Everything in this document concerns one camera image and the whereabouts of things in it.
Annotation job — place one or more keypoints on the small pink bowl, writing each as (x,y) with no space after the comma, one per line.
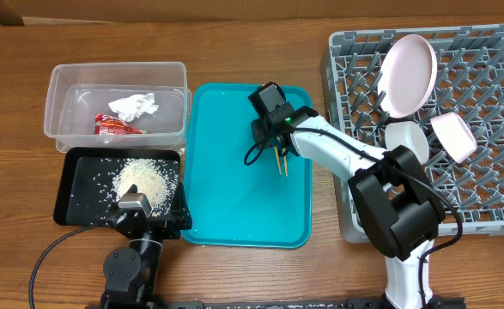
(454,135)

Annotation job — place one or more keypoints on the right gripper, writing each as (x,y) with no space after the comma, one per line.
(263,132)

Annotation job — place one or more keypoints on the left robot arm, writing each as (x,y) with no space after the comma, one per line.
(130,271)

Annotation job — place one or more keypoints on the clear plastic bin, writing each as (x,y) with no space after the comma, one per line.
(77,92)

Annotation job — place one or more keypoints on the black plastic tray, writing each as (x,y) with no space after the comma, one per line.
(63,214)

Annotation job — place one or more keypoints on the spilled rice pile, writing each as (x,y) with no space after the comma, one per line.
(144,182)

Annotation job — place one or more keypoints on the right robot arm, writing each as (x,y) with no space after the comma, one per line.
(398,208)

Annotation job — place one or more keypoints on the grey bowl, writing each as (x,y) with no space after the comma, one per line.
(410,135)

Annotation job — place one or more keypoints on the teal serving tray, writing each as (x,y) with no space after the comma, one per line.
(235,204)

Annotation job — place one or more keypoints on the grey dishwasher rack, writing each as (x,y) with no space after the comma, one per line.
(469,82)

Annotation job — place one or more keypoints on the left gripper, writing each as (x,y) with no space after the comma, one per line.
(181,215)

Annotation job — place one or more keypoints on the red snack wrapper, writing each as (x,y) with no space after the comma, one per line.
(109,125)

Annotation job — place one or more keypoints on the white tissue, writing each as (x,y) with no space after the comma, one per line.
(134,106)

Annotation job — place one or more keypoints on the wooden chopstick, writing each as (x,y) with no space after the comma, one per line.
(277,161)
(285,162)

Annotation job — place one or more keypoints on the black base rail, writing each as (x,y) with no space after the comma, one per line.
(351,303)

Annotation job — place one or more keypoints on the large white plate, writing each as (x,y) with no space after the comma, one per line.
(408,73)

